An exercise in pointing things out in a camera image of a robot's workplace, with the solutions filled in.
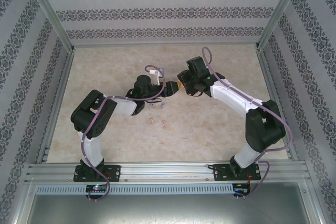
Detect long aluminium mounting rail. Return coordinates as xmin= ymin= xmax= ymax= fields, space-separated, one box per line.
xmin=25 ymin=162 xmax=309 ymax=184

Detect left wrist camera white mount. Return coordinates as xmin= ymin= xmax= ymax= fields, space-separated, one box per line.
xmin=146 ymin=68 xmax=166 ymax=86

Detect purple camera cable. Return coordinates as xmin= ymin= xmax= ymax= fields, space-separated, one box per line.
xmin=202 ymin=47 xmax=294 ymax=199
xmin=80 ymin=65 xmax=165 ymax=201

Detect aluminium side rail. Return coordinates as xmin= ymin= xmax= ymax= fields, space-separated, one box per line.
xmin=35 ymin=49 xmax=77 ymax=164
xmin=256 ymin=49 xmax=299 ymax=162

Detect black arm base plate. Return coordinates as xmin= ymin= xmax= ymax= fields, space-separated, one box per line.
xmin=73 ymin=165 xmax=121 ymax=183
xmin=212 ymin=163 xmax=262 ymax=182

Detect thin aluminium wall rail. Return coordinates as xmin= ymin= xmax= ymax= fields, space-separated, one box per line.
xmin=72 ymin=40 xmax=259 ymax=49

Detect grey metal panel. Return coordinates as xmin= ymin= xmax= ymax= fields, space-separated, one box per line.
xmin=26 ymin=194 xmax=314 ymax=224

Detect grey slotted cable duct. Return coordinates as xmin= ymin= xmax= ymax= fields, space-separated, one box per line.
xmin=35 ymin=184 xmax=235 ymax=195

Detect aluminium frame post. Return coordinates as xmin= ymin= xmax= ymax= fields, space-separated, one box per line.
xmin=20 ymin=0 xmax=77 ymax=53
xmin=254 ymin=0 xmax=309 ymax=51

